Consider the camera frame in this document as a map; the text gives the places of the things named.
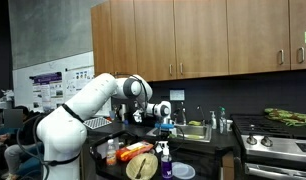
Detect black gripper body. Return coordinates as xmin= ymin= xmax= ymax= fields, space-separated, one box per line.
xmin=158 ymin=128 xmax=177 ymax=141

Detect black service cart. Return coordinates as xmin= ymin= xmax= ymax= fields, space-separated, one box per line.
xmin=89 ymin=129 xmax=227 ymax=180

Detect black dish rack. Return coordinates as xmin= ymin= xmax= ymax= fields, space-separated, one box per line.
xmin=127 ymin=106 xmax=161 ymax=127

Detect chrome kitchen faucet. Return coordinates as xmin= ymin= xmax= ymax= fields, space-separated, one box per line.
xmin=172 ymin=101 xmax=188 ymax=126

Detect stainless steel sink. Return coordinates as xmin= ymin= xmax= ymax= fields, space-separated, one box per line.
xmin=146 ymin=123 xmax=213 ymax=143

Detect yellow green sponge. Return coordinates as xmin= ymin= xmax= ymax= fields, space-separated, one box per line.
xmin=187 ymin=119 xmax=202 ymax=127

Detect purple soap pump bottle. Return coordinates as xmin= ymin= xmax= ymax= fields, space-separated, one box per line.
xmin=157 ymin=140 xmax=174 ymax=180

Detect thin chrome tap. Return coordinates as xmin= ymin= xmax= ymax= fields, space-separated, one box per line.
xmin=196 ymin=105 xmax=206 ymax=126

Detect woven wicker basket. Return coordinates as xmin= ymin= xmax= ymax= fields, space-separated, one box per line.
xmin=125 ymin=152 xmax=159 ymax=180

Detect dark spoon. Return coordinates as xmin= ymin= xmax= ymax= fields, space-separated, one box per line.
xmin=135 ymin=158 xmax=147 ymax=179

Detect white soap dispenser bottle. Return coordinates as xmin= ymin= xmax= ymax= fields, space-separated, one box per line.
xmin=209 ymin=110 xmax=218 ymax=130

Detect stainless electric kettle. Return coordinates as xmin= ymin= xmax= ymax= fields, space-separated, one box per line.
xmin=118 ymin=103 xmax=128 ymax=123

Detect clear spray bottle green cap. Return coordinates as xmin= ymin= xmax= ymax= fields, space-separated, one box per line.
xmin=219 ymin=106 xmax=228 ymax=134

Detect light blue plastic container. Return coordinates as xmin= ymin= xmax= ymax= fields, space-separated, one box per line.
xmin=108 ymin=109 xmax=117 ymax=122

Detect orange juice plastic bottle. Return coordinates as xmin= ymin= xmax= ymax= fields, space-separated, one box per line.
xmin=105 ymin=138 xmax=118 ymax=167

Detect white mug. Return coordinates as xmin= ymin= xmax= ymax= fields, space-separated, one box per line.
xmin=226 ymin=118 xmax=234 ymax=132

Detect whiteboard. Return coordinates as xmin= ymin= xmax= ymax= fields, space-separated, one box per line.
xmin=92 ymin=97 xmax=112 ymax=118

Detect black white checkerboard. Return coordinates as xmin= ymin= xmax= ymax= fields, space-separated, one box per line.
xmin=83 ymin=116 xmax=112 ymax=130

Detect wooden upper cabinets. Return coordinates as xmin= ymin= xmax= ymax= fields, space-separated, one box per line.
xmin=90 ymin=0 xmax=306 ymax=83

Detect white figure poster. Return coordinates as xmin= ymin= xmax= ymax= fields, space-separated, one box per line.
xmin=63 ymin=66 xmax=95 ymax=101

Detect stainless gas stove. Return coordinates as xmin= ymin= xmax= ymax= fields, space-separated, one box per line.
xmin=230 ymin=113 xmax=306 ymax=180

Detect green patterned oven mitts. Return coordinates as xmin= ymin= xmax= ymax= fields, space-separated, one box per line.
xmin=263 ymin=107 xmax=306 ymax=127

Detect purple header poster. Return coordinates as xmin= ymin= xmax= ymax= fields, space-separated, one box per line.
xmin=28 ymin=71 xmax=65 ymax=113

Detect seated person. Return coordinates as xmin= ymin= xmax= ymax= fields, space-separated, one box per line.
xmin=0 ymin=105 xmax=44 ymax=180

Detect white lab device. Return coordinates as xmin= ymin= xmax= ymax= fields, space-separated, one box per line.
xmin=0 ymin=89 xmax=15 ymax=119

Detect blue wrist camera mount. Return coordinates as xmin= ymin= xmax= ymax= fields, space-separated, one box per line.
xmin=154 ymin=122 xmax=176 ymax=130

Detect white wall notice paper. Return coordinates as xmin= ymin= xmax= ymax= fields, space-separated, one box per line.
xmin=169 ymin=88 xmax=186 ymax=102

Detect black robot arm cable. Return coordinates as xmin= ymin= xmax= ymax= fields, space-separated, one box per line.
xmin=114 ymin=73 xmax=151 ymax=116

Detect black base cable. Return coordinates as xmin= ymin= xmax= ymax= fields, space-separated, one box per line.
xmin=15 ymin=114 xmax=49 ymax=180

